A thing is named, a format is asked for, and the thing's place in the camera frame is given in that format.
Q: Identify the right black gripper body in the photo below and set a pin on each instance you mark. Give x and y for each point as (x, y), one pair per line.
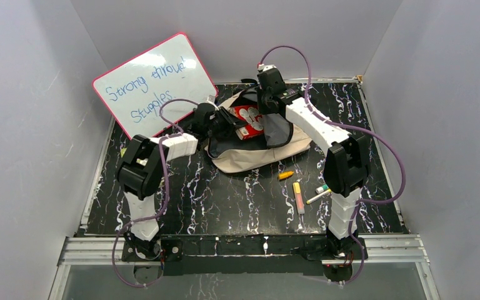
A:
(262, 98)

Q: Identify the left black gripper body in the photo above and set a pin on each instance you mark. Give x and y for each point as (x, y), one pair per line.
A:
(225, 120)

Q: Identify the red treehouse book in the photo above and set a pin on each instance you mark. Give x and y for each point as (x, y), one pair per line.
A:
(253, 121)

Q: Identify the beige backpack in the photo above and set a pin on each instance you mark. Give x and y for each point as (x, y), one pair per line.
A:
(279, 140)

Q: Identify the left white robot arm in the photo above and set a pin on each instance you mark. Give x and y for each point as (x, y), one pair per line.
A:
(143, 170)

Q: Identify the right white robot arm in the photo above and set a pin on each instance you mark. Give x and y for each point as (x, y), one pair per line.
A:
(347, 163)

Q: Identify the pink framed whiteboard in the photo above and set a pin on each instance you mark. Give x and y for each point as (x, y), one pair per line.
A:
(155, 88)

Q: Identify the orange highlighter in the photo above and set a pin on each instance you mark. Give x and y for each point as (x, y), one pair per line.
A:
(284, 175)

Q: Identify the yellow pink highlighter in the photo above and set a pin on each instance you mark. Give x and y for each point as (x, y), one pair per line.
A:
(298, 198)

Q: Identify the green white glue stick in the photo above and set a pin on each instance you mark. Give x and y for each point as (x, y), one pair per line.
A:
(323, 189)

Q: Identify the yellow white pen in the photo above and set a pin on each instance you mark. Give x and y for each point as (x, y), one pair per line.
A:
(318, 196)

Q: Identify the black base frame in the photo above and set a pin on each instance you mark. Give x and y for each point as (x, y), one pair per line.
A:
(319, 254)

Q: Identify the aluminium rail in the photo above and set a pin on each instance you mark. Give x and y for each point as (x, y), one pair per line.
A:
(387, 248)

